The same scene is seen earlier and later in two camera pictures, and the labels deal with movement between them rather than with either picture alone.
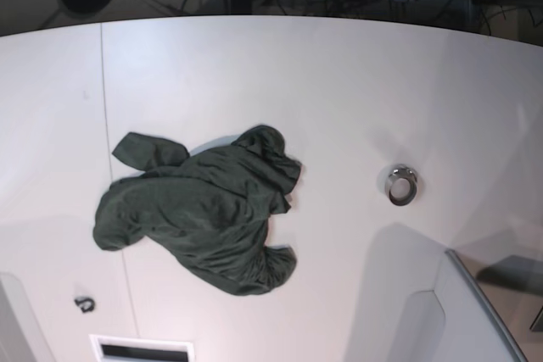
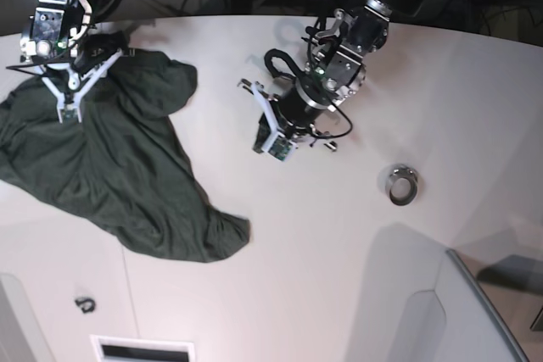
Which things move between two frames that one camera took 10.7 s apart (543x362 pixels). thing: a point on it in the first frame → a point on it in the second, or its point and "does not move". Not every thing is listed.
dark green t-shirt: (206, 212) → (121, 159)
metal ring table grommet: (402, 186) does not move
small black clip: (86, 303) does not move
